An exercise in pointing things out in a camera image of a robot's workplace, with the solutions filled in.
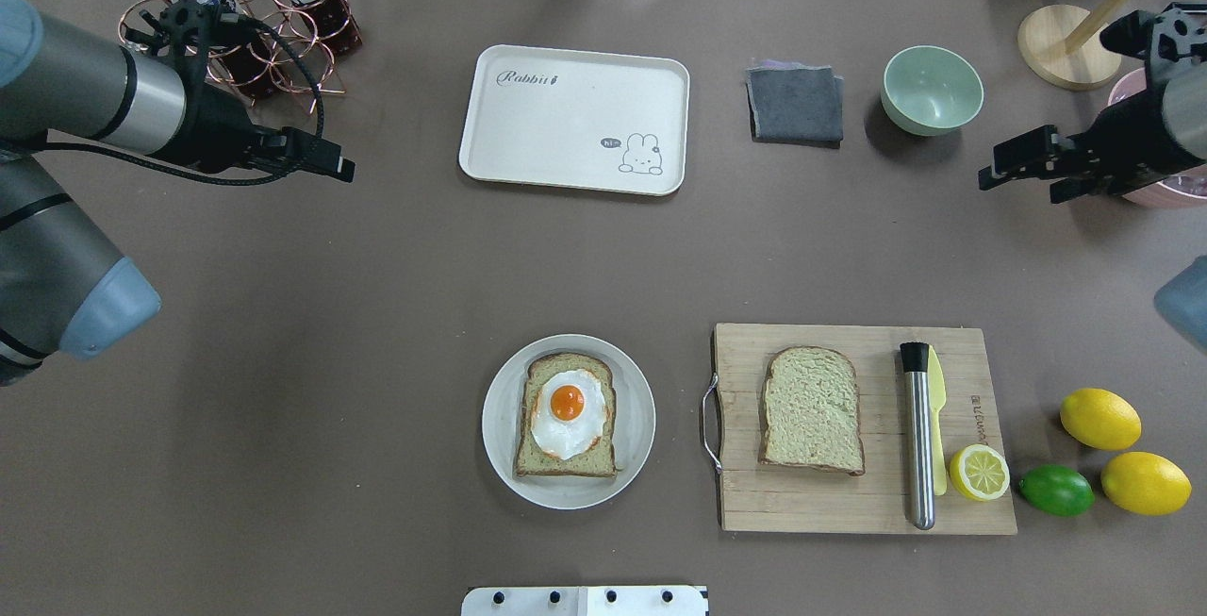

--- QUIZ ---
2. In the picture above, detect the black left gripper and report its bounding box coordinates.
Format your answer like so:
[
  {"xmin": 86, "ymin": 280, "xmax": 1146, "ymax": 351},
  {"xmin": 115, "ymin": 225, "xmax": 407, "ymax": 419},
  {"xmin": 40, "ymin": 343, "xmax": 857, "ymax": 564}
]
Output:
[{"xmin": 151, "ymin": 80, "xmax": 356, "ymax": 184}]

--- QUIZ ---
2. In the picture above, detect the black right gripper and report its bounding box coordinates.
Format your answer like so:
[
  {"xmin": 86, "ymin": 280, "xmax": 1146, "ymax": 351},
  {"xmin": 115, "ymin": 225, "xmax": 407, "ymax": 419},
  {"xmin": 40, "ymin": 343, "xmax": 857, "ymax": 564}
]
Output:
[{"xmin": 978, "ymin": 79, "xmax": 1199, "ymax": 204}]

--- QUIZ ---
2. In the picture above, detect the plain bread slice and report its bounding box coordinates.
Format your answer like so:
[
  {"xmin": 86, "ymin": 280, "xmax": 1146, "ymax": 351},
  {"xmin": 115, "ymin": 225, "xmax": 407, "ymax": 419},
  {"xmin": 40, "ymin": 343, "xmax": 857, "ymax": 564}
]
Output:
[{"xmin": 759, "ymin": 345, "xmax": 865, "ymax": 475}]

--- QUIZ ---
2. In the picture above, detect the white round plate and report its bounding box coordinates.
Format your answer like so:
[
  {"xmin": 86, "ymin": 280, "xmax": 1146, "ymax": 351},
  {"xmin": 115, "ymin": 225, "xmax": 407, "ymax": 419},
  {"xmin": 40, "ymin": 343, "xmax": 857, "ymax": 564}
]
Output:
[{"xmin": 480, "ymin": 335, "xmax": 658, "ymax": 511}]

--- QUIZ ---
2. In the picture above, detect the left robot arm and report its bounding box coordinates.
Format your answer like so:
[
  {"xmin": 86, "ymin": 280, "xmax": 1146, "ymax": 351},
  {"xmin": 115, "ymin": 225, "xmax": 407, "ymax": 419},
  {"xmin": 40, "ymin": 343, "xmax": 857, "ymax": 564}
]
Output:
[{"xmin": 1, "ymin": 0, "xmax": 355, "ymax": 385}]

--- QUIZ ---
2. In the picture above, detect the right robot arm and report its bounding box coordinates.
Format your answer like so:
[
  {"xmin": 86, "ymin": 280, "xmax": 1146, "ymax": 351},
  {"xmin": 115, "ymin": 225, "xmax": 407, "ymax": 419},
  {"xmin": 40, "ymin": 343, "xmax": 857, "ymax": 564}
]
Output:
[{"xmin": 976, "ymin": 65, "xmax": 1205, "ymax": 205}]

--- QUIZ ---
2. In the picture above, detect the cream rabbit tray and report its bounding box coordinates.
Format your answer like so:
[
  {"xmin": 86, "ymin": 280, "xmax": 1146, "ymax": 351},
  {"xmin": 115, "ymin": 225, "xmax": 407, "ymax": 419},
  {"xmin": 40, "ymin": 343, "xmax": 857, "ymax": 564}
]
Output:
[{"xmin": 457, "ymin": 43, "xmax": 690, "ymax": 196}]

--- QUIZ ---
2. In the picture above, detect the mint green bowl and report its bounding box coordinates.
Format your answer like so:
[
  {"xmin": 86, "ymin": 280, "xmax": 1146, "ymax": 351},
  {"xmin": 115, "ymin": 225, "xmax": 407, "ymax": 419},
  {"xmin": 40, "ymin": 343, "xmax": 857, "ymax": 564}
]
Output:
[{"xmin": 880, "ymin": 45, "xmax": 984, "ymax": 136}]

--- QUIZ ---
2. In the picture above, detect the tea bottle front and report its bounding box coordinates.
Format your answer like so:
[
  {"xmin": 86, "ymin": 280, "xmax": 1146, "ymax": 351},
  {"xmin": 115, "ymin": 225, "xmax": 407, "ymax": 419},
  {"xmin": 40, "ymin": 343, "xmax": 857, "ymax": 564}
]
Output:
[{"xmin": 196, "ymin": 0, "xmax": 276, "ymax": 100}]

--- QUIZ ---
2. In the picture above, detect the wooden mug stand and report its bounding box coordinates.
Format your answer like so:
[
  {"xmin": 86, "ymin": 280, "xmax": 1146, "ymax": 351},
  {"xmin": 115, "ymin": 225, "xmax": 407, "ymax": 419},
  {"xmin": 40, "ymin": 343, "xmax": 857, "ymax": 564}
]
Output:
[{"xmin": 1018, "ymin": 0, "xmax": 1207, "ymax": 92}]

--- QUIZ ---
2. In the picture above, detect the pink bowl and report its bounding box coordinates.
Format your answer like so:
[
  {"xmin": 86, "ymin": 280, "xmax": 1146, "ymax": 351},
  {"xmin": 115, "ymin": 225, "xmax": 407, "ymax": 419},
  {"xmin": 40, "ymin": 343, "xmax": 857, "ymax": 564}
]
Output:
[{"xmin": 1104, "ymin": 66, "xmax": 1206, "ymax": 208}]

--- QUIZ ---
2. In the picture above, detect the grey folded cloth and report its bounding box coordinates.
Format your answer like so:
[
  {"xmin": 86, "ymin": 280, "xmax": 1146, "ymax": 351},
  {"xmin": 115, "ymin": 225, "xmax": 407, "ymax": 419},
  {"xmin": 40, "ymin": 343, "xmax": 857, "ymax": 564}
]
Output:
[{"xmin": 746, "ymin": 60, "xmax": 845, "ymax": 147}]

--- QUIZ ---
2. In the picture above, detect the yellow plastic knife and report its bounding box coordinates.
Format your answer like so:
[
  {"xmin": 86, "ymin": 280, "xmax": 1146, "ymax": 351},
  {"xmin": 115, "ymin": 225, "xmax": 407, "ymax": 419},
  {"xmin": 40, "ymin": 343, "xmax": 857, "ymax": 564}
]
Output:
[{"xmin": 927, "ymin": 345, "xmax": 947, "ymax": 496}]

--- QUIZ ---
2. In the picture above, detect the yellow lemon upper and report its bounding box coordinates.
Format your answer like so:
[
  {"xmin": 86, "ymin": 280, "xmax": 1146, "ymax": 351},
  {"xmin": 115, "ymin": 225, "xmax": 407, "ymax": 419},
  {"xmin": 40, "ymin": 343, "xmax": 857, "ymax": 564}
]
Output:
[{"xmin": 1059, "ymin": 388, "xmax": 1143, "ymax": 451}]

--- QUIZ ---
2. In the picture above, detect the yellow lemon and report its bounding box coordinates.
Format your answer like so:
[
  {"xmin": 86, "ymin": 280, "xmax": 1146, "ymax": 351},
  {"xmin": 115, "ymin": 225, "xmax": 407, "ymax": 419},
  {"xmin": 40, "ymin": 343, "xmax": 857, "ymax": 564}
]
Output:
[
  {"xmin": 1059, "ymin": 388, "xmax": 1143, "ymax": 451},
  {"xmin": 1100, "ymin": 451, "xmax": 1193, "ymax": 516}
]

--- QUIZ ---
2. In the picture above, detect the half lemon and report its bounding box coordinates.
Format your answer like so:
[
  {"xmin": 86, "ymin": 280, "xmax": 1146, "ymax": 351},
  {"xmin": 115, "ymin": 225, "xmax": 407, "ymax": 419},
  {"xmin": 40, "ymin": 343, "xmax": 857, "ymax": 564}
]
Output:
[{"xmin": 947, "ymin": 443, "xmax": 1010, "ymax": 502}]

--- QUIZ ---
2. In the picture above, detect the green lime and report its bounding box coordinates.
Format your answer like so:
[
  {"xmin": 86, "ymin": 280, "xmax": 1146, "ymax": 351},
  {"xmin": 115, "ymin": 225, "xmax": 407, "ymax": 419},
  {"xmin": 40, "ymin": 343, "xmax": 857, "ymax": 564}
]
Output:
[{"xmin": 1018, "ymin": 464, "xmax": 1096, "ymax": 517}]

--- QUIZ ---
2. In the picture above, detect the yellow lemon lower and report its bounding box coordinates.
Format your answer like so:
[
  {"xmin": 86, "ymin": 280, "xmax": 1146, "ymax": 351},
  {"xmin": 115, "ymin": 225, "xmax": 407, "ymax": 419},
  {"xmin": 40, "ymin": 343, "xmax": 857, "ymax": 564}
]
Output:
[{"xmin": 1100, "ymin": 451, "xmax": 1193, "ymax": 516}]

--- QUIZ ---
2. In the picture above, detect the fried egg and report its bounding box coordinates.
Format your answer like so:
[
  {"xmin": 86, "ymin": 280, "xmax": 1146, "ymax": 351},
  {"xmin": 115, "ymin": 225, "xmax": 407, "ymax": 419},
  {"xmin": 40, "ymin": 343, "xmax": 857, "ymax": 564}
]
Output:
[{"xmin": 530, "ymin": 368, "xmax": 607, "ymax": 460}]

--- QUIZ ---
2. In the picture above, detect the bread slice with egg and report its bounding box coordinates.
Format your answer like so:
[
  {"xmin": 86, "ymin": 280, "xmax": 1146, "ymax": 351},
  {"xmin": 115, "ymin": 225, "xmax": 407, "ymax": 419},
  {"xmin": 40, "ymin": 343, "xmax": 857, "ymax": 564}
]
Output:
[{"xmin": 514, "ymin": 353, "xmax": 620, "ymax": 478}]

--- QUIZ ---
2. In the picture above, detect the bamboo cutting board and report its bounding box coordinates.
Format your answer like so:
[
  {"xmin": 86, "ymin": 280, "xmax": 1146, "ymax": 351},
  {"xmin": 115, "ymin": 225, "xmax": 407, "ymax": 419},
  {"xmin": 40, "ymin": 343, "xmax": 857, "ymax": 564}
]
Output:
[{"xmin": 713, "ymin": 322, "xmax": 1004, "ymax": 534}]

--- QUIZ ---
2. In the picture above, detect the copper wire bottle rack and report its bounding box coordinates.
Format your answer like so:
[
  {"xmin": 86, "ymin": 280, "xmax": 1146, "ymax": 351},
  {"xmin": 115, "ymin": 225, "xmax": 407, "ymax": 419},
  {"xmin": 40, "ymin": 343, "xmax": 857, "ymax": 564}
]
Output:
[{"xmin": 118, "ymin": 0, "xmax": 336, "ymax": 105}]

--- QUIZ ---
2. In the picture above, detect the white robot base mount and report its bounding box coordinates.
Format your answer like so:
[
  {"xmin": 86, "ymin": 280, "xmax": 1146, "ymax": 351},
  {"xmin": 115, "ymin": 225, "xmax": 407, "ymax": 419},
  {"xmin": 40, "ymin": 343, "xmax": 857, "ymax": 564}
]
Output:
[{"xmin": 460, "ymin": 583, "xmax": 711, "ymax": 615}]

